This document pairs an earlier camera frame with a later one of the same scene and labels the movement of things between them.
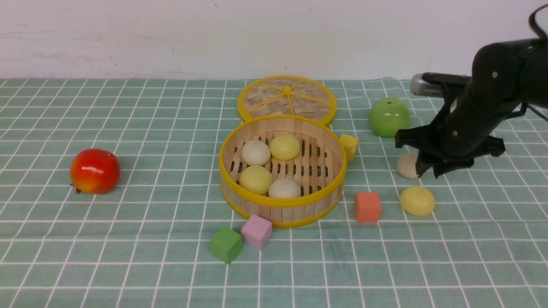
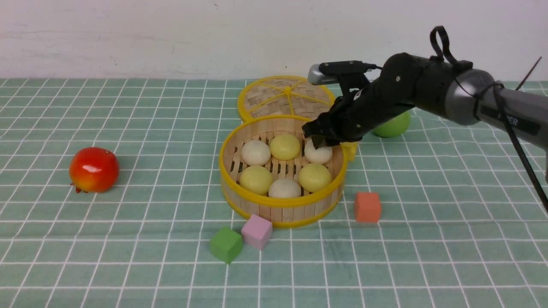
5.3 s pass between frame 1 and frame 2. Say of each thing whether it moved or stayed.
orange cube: stayed
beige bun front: stayed
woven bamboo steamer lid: stayed
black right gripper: moved
